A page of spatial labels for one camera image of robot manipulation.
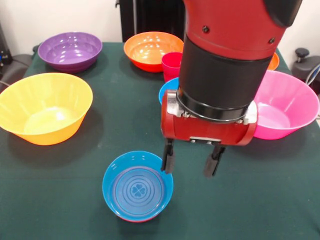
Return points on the orange plastic bowl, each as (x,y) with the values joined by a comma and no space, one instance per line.
(274,62)
(142,60)

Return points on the opaque blue plastic bowl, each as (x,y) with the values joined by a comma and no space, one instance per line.
(167,90)

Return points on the black round equipment with knob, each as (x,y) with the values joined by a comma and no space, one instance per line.
(303,67)

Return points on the red plastic cup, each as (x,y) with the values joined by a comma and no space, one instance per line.
(171,67)

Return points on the purple plastic bowl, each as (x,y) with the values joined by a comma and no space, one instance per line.
(82,63)

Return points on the large yellow-orange plastic bowl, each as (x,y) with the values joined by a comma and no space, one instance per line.
(45,100)

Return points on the small red plastic bowl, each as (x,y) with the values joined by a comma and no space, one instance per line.
(136,220)

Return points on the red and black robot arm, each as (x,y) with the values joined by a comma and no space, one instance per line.
(230,50)

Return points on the dark green tablecloth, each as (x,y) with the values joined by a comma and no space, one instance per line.
(75,220)

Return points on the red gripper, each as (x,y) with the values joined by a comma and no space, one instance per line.
(207,131)

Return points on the black equipment box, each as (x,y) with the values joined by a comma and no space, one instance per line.
(3,55)

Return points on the large pink plastic bowl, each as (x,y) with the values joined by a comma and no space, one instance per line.
(282,100)

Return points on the small translucent blue bowl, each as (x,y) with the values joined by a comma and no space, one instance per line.
(112,175)

